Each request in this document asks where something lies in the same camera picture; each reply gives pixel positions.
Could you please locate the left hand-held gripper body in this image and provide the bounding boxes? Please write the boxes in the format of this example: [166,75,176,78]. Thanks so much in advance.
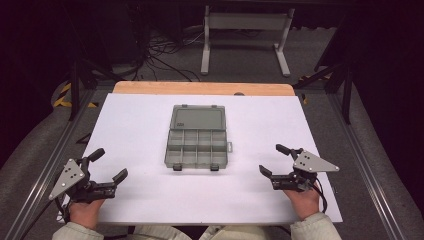
[48,156,118,204]

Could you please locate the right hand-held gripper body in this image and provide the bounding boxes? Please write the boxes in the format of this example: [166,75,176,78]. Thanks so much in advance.
[269,148,340,193]

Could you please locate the clear plastic compartment box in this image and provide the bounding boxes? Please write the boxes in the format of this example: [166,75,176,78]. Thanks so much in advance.
[163,104,234,172]

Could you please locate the person's left hand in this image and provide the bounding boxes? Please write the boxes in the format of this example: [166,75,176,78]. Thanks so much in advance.
[68,199,106,231]

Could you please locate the person's right hand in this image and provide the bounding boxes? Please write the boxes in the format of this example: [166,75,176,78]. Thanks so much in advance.
[283,181,322,222]

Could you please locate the white board mat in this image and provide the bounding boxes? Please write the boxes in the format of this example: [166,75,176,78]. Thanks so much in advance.
[59,93,344,225]

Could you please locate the yellow black floor tape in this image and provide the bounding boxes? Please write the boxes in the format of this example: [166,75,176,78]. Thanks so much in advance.
[52,82,100,109]

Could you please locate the black metal stand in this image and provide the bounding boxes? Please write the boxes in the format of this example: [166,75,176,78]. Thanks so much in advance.
[68,56,116,122]
[293,56,355,125]

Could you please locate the person's light clothing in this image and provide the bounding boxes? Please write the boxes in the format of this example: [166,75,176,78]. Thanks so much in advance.
[129,224,291,240]

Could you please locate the aluminium floor rail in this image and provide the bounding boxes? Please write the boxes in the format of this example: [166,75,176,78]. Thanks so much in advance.
[3,89,98,240]
[327,92,407,240]

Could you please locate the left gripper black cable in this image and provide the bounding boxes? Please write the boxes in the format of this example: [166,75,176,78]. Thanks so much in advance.
[19,196,72,240]

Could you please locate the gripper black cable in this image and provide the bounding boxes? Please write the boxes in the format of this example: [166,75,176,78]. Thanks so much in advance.
[19,196,72,240]
[311,176,329,214]

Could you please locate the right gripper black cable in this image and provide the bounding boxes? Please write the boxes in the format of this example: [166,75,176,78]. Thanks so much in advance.
[311,176,329,214]

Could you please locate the black floor cable bundle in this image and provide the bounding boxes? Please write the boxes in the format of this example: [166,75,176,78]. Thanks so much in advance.
[133,26,208,83]

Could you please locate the white metal stand frame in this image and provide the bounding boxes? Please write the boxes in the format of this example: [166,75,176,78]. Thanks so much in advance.
[199,4,296,78]

